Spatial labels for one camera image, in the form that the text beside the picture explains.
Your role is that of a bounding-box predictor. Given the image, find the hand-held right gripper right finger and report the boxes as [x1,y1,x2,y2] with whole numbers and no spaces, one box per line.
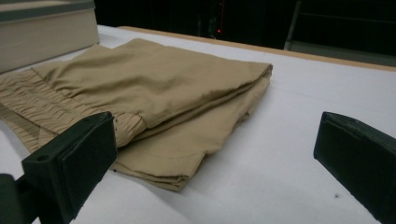
[313,111,396,224]

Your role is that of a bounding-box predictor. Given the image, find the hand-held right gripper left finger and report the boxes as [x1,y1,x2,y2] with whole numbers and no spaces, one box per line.
[21,111,119,224]

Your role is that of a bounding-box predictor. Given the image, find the khaki pants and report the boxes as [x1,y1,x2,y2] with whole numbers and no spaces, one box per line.
[0,37,274,192]

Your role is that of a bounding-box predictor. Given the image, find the beige storage bin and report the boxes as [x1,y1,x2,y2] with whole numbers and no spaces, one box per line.
[0,0,100,75]

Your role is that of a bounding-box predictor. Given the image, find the white board table cover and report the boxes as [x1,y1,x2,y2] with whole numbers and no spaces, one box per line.
[0,24,396,224]

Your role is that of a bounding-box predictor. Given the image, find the desk with white legs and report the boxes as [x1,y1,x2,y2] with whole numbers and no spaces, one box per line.
[283,0,396,68]

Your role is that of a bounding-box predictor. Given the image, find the wooden table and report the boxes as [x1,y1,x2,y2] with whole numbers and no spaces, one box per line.
[118,25,396,73]

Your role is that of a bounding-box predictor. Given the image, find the dark device with red light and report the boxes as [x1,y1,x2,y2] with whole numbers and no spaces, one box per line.
[208,0,227,40]

